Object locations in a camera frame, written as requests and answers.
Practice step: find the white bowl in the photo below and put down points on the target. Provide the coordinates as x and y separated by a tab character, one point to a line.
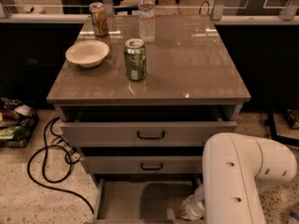
87	53

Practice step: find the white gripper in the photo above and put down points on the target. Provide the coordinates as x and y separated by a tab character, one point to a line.
193	205

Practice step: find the black stand base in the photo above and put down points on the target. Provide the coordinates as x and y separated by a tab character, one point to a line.
284	127

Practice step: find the clear plastic water bottle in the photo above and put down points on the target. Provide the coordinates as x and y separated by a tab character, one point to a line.
146	13

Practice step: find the green soda can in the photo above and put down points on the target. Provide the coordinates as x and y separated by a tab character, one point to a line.
135	59

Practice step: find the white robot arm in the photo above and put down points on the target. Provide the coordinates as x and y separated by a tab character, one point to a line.
236	168

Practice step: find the gold soda can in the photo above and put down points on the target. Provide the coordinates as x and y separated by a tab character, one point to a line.
99	18

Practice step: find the grey drawer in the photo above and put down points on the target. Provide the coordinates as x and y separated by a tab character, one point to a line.
142	165
141	202
144	134

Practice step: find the grey drawer cabinet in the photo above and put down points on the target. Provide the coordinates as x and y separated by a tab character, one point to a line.
190	77

